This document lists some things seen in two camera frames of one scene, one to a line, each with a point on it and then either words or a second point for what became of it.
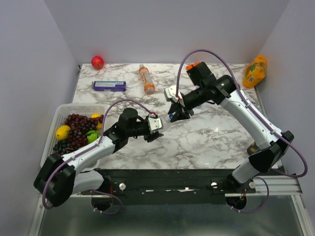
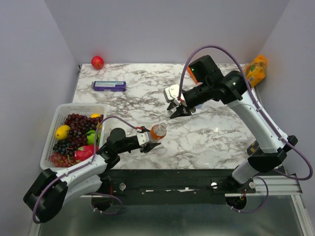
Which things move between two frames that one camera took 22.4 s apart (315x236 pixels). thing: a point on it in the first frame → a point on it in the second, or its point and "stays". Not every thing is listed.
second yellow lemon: x=99 y=125 stays
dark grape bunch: x=62 y=146 stays
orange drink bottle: x=149 y=86 → x=157 y=132
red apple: x=97 y=62 stays
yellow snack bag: x=255 y=71 stays
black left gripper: x=149 y=137 → x=148 y=147
